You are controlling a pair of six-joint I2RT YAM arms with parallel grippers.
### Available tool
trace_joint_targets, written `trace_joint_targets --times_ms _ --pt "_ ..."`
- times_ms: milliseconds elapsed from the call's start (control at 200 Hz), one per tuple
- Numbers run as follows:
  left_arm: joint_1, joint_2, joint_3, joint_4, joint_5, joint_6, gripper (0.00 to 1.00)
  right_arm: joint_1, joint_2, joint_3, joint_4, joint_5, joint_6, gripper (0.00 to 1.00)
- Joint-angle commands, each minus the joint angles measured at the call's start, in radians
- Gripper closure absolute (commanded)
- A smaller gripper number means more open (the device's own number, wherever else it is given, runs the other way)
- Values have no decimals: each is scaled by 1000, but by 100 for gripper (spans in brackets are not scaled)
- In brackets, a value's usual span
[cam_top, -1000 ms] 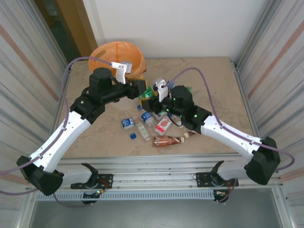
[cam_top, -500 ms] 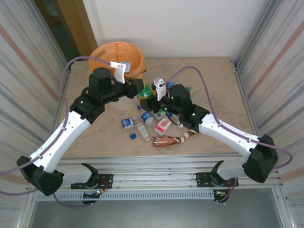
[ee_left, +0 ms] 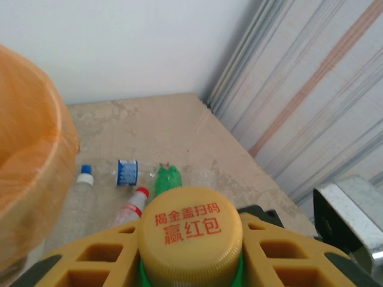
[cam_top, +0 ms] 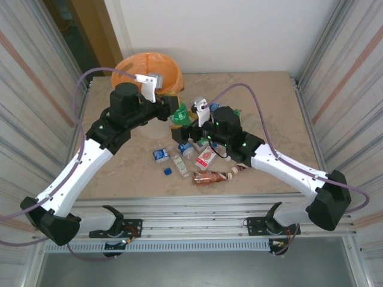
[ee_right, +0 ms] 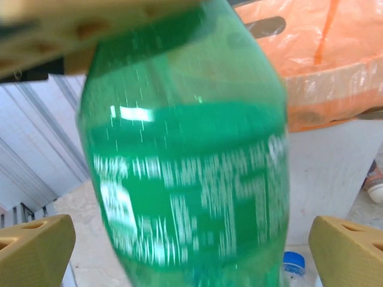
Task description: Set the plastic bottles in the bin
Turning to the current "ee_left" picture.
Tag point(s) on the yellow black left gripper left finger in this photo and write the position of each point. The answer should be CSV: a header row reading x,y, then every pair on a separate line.
x,y
98,257

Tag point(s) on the green bottle yellow cap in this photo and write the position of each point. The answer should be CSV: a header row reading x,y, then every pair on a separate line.
x,y
188,233

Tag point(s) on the grey metal bracket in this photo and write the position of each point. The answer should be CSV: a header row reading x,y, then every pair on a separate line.
x,y
347,206

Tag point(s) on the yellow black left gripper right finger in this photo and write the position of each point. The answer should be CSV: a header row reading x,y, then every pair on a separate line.
x,y
284,260

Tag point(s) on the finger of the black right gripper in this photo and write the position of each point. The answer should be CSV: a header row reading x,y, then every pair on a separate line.
x,y
260,213

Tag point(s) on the crushed green bottle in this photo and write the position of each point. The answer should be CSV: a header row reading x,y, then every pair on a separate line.
x,y
167,179

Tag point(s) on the orange bin liner bag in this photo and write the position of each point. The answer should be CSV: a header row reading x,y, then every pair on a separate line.
x,y
27,134

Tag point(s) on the white bottle red cap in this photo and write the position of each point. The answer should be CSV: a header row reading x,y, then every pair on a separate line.
x,y
134,204

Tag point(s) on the long clear bottle blue cap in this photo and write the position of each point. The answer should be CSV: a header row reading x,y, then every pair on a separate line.
x,y
85,179

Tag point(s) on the crushed bottle blue label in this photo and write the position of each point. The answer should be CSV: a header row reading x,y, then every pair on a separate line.
x,y
127,172

